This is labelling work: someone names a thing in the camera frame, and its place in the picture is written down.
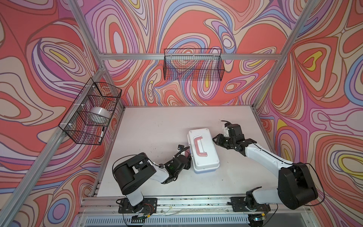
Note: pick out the black wire basket back wall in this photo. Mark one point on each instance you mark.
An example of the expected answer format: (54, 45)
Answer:
(193, 64)

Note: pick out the black wire basket left wall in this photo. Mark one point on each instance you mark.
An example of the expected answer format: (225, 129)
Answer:
(82, 126)

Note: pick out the black marker pen in basket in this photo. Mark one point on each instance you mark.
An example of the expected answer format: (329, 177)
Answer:
(101, 135)

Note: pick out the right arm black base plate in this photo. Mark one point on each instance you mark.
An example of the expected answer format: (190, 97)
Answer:
(239, 204)

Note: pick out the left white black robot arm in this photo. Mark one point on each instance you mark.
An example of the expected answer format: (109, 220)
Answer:
(131, 174)

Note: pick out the black wire basket wall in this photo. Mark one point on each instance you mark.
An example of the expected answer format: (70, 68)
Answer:
(193, 64)
(82, 126)

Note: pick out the white blue plastic tool box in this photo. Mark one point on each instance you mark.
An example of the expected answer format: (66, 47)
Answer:
(203, 152)

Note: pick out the grey duct tape roll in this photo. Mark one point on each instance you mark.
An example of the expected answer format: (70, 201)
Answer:
(100, 111)

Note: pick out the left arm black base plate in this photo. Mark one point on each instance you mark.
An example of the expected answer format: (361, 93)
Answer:
(147, 207)

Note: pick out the aluminium mounting rail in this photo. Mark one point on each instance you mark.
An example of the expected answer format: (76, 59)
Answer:
(166, 205)

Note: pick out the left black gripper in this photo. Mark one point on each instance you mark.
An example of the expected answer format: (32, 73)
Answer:
(188, 165)

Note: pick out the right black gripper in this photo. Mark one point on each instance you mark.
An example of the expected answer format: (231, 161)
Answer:
(219, 139)

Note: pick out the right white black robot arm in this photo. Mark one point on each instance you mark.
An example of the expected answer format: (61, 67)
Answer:
(295, 187)

